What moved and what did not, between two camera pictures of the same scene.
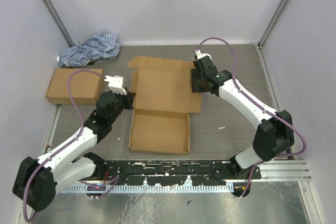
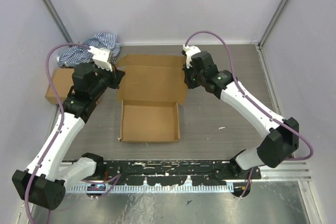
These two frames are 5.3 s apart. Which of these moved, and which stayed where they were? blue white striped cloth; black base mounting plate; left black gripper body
Moved: left black gripper body
Stayed: black base mounting plate; blue white striped cloth
